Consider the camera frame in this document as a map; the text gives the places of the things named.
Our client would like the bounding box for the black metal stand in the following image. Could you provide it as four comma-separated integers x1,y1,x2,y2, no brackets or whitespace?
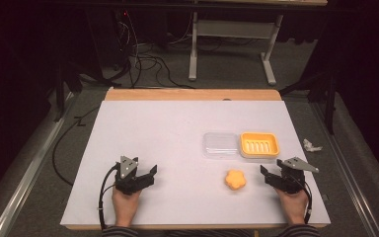
278,70,340,135
52,60,84,123

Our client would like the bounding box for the orange flower-shaped soap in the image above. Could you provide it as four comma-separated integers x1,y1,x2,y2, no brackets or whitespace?
224,169,247,192

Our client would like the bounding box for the person's right hand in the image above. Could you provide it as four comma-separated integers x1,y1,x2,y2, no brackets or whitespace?
275,189,311,226

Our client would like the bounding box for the person's left hand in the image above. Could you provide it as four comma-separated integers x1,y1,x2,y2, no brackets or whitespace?
111,189,142,228

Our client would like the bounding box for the person's striped shirt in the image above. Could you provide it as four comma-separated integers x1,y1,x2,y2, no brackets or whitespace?
163,229,255,237

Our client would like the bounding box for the hand-held gripper black cable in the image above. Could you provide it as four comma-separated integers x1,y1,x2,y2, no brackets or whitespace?
98,163,118,231
294,176,314,225

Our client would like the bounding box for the left hand-held gripper black cable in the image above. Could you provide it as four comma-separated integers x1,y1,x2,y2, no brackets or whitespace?
98,163,118,231

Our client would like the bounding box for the white metal desk frame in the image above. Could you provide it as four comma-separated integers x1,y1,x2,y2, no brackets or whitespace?
188,11,284,87

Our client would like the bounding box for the crumpled white paper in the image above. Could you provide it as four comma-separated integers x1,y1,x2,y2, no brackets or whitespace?
302,138,324,153

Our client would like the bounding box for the clear plastic soap dish lid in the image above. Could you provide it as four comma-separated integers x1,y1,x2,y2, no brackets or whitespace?
201,131,241,160

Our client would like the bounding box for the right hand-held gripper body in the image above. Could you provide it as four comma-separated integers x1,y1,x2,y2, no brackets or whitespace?
275,156,320,195

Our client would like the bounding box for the black floor cable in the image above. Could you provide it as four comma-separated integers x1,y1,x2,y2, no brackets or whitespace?
51,105,102,188

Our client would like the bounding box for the white table mat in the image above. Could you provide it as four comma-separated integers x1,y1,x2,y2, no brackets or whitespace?
59,100,332,227

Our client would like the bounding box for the yellow soap dish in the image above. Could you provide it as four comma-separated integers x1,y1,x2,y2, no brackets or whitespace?
239,131,281,160

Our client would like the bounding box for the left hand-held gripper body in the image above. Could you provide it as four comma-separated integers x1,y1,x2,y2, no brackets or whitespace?
114,155,146,196

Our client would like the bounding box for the tangle of floor cables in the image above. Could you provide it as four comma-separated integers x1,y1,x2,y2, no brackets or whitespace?
110,9,196,91

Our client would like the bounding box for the right hand-held gripper black cable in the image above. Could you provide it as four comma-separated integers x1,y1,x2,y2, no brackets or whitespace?
294,176,314,225

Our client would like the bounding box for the aluminium floor rail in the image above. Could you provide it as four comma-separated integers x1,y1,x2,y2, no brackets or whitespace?
0,92,77,237
311,101,378,237

